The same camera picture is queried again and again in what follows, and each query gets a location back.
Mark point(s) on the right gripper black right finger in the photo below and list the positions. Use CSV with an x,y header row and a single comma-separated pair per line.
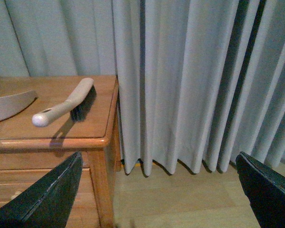
x,y
265,189

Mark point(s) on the wooden side table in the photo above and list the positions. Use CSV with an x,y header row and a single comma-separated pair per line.
x,y
27,152

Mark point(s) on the beige plastic dustpan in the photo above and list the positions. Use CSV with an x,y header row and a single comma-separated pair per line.
x,y
11,105

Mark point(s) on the light grey curtain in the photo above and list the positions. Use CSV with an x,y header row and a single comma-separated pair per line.
x,y
199,80

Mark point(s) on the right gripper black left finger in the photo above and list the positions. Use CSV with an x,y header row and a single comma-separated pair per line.
x,y
48,202

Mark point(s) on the beige hand brush black bristles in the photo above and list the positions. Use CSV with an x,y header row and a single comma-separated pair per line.
x,y
78,105

